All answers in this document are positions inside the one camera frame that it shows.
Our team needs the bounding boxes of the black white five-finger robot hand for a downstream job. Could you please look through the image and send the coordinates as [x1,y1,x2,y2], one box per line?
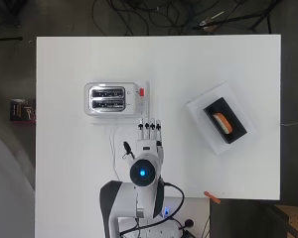
[136,117,165,161]

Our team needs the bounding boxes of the bread slice with orange crust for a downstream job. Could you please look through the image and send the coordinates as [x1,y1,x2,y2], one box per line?
[213,112,233,135]

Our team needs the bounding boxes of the white flat box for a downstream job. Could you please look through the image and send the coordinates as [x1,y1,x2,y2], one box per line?
[184,81,257,156]
[88,79,151,126]

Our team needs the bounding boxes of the steel white toaster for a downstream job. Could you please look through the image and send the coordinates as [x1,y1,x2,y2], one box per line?
[83,81,147,117]

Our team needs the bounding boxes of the orange clamp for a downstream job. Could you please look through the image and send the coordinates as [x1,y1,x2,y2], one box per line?
[203,190,222,204]

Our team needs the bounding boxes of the black box with red print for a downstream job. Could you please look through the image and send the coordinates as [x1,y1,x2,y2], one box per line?
[9,97,37,124]

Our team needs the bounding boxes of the black tripod stand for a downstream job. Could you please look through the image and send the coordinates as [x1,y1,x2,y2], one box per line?
[192,0,284,34]

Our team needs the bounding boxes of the wooden crate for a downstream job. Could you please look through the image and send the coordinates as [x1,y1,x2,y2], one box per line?
[274,204,298,238]

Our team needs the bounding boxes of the thin white cable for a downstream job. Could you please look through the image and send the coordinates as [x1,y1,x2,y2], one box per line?
[108,127,122,181]

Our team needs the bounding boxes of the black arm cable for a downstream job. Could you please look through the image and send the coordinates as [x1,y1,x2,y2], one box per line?
[118,179,187,237]

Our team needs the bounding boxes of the tangled black floor cables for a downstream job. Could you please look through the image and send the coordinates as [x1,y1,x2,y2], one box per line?
[90,0,197,37]

